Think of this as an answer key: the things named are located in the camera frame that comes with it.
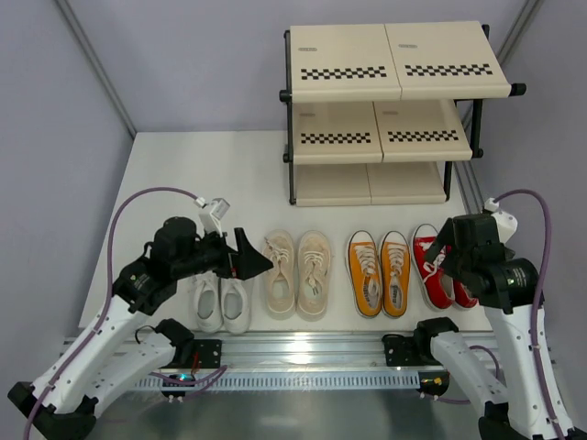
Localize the red canvas sneaker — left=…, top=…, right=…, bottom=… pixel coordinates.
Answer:
left=410, top=224, right=455, bottom=311
left=452, top=280, right=478, bottom=310

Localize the beige lace sneaker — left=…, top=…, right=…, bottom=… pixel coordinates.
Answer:
left=297, top=231, right=332, bottom=322
left=262, top=230, right=295, bottom=320

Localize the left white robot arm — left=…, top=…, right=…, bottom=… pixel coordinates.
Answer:
left=8, top=217, right=273, bottom=439

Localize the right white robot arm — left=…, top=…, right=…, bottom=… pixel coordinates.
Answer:
left=412, top=210, right=586, bottom=439

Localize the beige three-tier shoe shelf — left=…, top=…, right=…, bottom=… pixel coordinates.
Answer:
left=280, top=21, right=526, bottom=207

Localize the white sneaker right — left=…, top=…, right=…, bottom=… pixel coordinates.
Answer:
left=220, top=279, right=251, bottom=335

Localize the orange canvas sneaker left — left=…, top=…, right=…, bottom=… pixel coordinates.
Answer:
left=346, top=230, right=382, bottom=319

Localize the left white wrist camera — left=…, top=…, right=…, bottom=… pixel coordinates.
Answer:
left=199, top=198, right=230, bottom=236

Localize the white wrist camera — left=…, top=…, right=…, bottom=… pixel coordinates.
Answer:
left=483, top=197, right=518, bottom=244
left=199, top=198, right=230, bottom=236

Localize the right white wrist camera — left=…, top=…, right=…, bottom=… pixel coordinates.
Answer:
left=483, top=197, right=518, bottom=244

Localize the aluminium mounting rail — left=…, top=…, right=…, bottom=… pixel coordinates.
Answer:
left=61, top=330, right=559, bottom=373

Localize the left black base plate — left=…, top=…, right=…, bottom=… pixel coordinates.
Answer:
left=180, top=339, right=223, bottom=370

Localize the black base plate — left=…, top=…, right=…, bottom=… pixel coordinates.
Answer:
left=382, top=334, right=440, bottom=367
left=180, top=339, right=223, bottom=370

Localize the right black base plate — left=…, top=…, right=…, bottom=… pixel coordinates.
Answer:
left=382, top=334, right=440, bottom=367

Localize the slotted cable duct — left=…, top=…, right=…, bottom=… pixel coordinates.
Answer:
left=132, top=369, right=421, bottom=391

